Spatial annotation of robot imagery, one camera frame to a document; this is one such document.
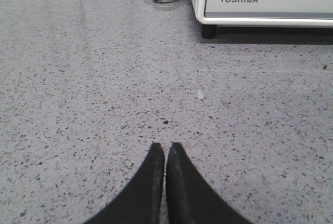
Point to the white Toshiba toaster oven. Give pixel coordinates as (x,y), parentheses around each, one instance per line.
(262,13)

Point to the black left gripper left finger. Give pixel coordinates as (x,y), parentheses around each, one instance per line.
(139,201)

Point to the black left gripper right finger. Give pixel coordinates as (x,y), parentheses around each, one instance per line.
(189,197)

